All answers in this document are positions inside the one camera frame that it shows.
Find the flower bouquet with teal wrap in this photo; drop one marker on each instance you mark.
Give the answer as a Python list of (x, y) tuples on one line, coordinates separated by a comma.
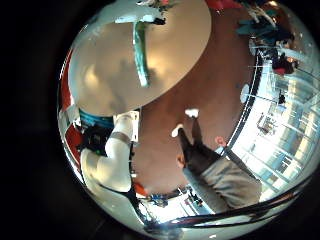
[(141, 53)]

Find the red sofa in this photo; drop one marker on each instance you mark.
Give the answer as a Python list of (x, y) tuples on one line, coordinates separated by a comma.
[(67, 93)]

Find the white round stand base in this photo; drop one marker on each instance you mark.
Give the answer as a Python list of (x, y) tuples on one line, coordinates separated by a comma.
[(245, 93)]

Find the person in red top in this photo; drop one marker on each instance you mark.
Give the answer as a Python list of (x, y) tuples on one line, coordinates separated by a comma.
[(283, 65)]

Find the person in grey sweater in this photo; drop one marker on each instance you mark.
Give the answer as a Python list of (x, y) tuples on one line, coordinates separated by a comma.
[(220, 176)]

